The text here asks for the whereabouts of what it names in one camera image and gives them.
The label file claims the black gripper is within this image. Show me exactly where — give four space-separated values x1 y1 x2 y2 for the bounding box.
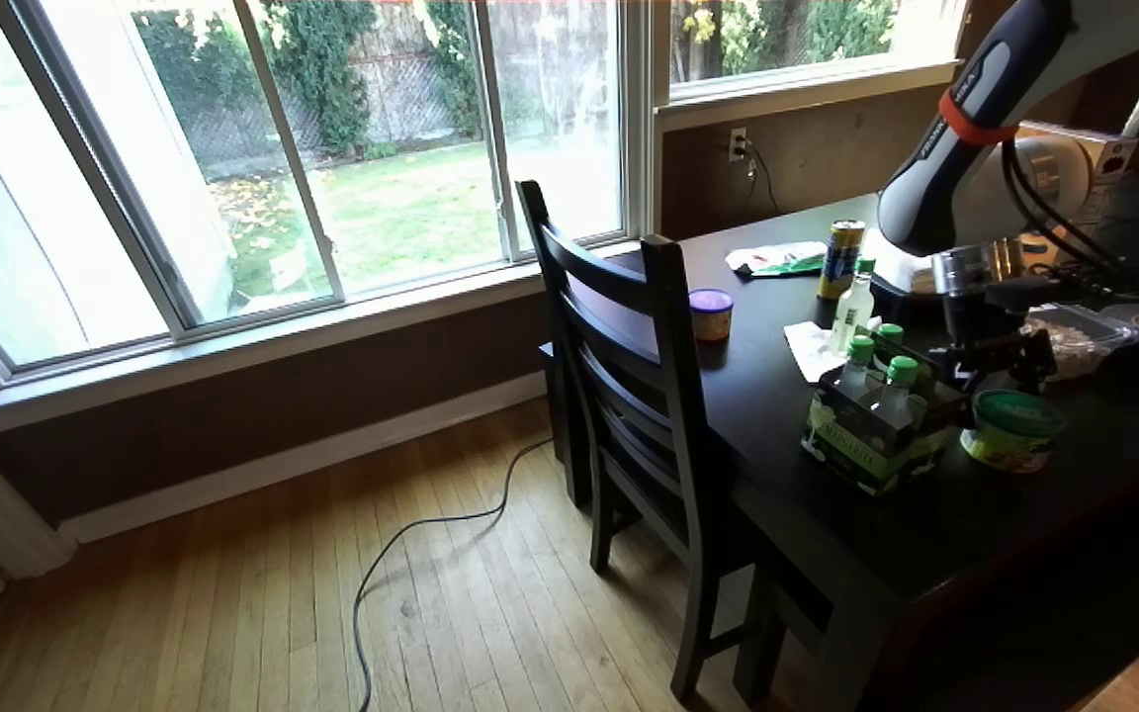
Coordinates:
933 277 1060 396

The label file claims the large white framed window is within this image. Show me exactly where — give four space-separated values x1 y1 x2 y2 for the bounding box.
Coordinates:
0 0 666 440

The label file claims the dark wooden chair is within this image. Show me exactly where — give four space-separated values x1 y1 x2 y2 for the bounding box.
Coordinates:
509 176 782 707

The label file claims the green cardboard bottle carrier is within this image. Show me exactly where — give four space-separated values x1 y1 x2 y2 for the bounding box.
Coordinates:
797 320 969 500

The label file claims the can with purple lid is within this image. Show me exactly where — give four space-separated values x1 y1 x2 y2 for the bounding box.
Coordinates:
686 287 741 352

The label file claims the white and green packet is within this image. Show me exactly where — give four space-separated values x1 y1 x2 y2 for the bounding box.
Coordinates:
723 238 832 287

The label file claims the clear green capped plastic bottle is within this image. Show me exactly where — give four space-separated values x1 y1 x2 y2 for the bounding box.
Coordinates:
832 256 884 358

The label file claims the white paper napkin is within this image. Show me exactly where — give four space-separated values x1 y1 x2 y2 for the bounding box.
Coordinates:
782 316 863 389

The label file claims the short green can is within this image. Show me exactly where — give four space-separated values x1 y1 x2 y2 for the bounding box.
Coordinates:
959 384 1071 474

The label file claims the orange box with face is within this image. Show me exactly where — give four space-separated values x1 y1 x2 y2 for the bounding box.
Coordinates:
976 120 1139 269

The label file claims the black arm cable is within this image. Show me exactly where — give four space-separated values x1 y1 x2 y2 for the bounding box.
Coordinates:
996 131 1139 300

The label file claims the brown cup with white item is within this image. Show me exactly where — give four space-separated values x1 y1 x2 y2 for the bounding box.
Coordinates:
817 218 872 333

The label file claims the long floor cable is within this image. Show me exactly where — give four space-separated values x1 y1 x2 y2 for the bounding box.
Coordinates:
350 437 558 712

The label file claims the clear plastic granola container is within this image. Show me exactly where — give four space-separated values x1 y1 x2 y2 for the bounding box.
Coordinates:
1025 296 1139 389

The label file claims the green capped glass bottle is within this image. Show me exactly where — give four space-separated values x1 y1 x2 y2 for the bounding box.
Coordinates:
879 352 933 432
876 320 909 370
838 333 884 401

